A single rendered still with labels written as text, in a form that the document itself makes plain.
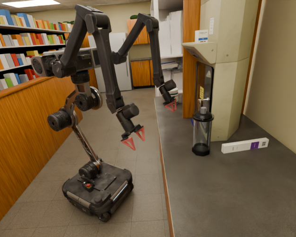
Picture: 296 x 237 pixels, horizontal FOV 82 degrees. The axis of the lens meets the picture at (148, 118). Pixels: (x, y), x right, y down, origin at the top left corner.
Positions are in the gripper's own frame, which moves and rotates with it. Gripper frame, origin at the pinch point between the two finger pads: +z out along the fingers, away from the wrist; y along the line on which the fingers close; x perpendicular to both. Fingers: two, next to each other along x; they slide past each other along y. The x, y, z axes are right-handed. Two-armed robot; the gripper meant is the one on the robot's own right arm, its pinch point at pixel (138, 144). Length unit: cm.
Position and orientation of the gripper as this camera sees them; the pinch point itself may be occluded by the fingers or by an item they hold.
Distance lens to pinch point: 93.4
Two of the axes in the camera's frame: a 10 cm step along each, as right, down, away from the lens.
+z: 4.9, 8.6, 1.3
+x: -7.2, 3.1, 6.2
